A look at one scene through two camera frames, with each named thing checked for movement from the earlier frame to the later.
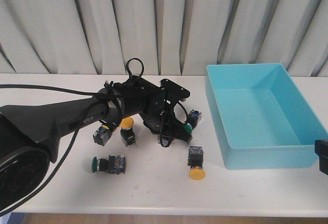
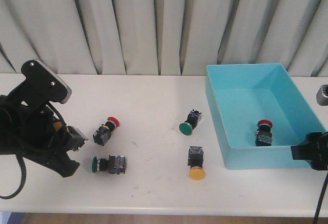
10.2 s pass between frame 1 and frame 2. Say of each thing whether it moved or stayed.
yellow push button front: stayed
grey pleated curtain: stayed
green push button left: stayed
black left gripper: moved
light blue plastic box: stayed
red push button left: stayed
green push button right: stayed
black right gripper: moved
